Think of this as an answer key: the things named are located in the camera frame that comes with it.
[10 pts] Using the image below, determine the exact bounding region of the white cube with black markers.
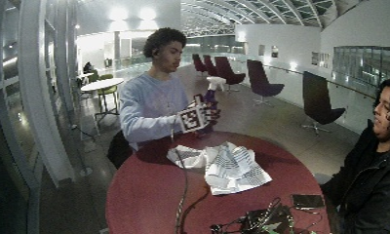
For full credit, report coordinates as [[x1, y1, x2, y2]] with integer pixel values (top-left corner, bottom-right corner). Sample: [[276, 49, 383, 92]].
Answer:
[[177, 103, 213, 134]]

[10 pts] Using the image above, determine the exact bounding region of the black electronics bundle with wires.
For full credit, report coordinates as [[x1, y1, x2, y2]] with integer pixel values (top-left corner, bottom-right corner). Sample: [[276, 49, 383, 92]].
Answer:
[[209, 197, 331, 234]]

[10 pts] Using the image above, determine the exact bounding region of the white round cafe table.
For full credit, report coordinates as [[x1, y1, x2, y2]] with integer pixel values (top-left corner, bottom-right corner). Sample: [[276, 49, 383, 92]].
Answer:
[[80, 77, 127, 126]]

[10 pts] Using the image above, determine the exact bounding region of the metal post with round base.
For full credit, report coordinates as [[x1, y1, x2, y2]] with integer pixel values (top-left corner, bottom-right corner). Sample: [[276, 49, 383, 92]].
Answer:
[[71, 124, 94, 177]]

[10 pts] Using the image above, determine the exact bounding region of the green cafe chair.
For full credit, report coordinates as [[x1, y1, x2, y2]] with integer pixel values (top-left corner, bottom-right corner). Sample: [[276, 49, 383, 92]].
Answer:
[[87, 69, 102, 83], [96, 73, 120, 113]]

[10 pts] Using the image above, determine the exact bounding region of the purple high-back swivel chair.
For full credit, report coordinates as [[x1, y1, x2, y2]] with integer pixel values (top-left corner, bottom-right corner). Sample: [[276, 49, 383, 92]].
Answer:
[[192, 53, 208, 75], [213, 56, 248, 94], [201, 54, 220, 78], [246, 58, 286, 107]]

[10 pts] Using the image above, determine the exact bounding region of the thin grey glove cable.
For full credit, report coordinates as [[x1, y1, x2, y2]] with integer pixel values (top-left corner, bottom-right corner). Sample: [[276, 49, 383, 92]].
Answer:
[[169, 124, 191, 234]]

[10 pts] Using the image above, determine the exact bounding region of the dark cable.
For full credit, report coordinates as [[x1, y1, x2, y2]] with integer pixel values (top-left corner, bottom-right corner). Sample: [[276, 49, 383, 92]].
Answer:
[[179, 190, 212, 234]]

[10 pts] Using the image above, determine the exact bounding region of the dark high-back swivel chair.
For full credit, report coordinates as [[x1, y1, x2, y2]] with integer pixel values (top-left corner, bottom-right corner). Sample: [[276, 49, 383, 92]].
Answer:
[[301, 70, 347, 137]]

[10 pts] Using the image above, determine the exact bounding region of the white striped cloth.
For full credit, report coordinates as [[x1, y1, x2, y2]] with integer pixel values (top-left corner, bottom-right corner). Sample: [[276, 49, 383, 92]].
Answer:
[[167, 144, 208, 170], [203, 141, 274, 196]]

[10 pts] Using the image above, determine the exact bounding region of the black smartphone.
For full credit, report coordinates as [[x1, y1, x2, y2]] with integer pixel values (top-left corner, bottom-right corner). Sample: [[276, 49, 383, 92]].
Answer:
[[290, 193, 326, 210]]

